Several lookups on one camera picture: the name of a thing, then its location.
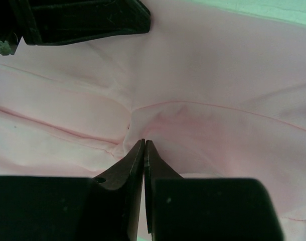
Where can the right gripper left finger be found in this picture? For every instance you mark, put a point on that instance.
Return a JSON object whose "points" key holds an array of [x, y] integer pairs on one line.
{"points": [[118, 197]]}

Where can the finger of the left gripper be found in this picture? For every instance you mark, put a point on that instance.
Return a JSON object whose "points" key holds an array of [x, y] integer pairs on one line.
{"points": [[56, 23]]}

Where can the pink t shirt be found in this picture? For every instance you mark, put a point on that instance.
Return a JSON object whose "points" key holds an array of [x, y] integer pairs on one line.
{"points": [[218, 86]]}

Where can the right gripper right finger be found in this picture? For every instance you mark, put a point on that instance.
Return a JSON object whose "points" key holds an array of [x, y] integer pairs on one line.
{"points": [[163, 197]]}

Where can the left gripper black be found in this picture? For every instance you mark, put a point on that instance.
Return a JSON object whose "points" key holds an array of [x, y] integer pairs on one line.
{"points": [[16, 23]]}

